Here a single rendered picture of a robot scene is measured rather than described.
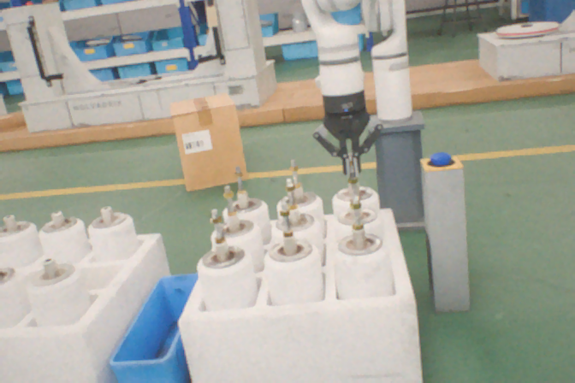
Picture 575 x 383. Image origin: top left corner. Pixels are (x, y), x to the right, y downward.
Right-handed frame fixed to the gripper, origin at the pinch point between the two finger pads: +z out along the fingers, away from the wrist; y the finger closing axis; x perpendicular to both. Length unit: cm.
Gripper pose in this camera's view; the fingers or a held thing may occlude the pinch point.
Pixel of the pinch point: (351, 166)
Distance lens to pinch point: 102.2
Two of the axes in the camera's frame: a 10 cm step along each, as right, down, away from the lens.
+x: 0.2, -3.1, 9.5
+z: 1.4, 9.4, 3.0
